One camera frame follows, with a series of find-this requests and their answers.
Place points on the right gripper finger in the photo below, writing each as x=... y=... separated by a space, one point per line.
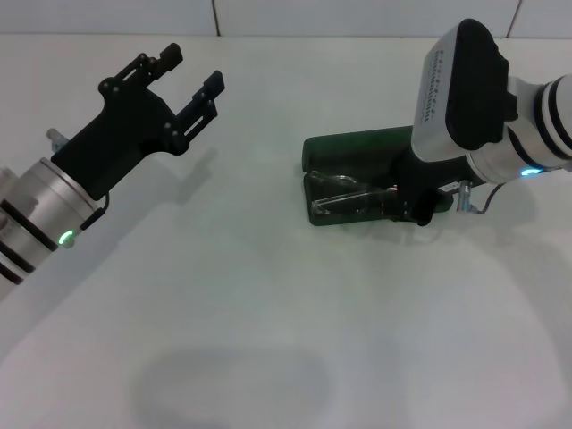
x=397 y=207
x=426 y=210

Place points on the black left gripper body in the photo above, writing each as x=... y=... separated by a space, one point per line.
x=125 y=134

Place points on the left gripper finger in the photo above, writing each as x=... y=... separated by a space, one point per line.
x=213 y=85
x=172 y=57

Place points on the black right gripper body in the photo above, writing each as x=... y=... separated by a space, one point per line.
x=429 y=176

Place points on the clear white glasses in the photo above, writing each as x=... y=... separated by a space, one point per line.
x=353 y=198

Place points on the green glasses case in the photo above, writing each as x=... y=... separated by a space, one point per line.
x=348 y=147

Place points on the right gripper silver connector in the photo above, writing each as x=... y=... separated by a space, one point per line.
x=465 y=196

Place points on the left gripper clear connector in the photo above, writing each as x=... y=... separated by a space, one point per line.
x=56 y=139

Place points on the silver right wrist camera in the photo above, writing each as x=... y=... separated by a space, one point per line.
x=473 y=89

